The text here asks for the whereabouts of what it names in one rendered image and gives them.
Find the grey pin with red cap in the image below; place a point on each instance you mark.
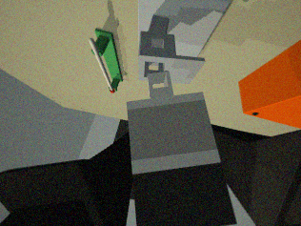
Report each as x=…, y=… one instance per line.
x=96, y=52

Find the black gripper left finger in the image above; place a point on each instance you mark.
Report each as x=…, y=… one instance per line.
x=103, y=182

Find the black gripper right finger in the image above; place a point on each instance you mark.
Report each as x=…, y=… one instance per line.
x=263, y=172

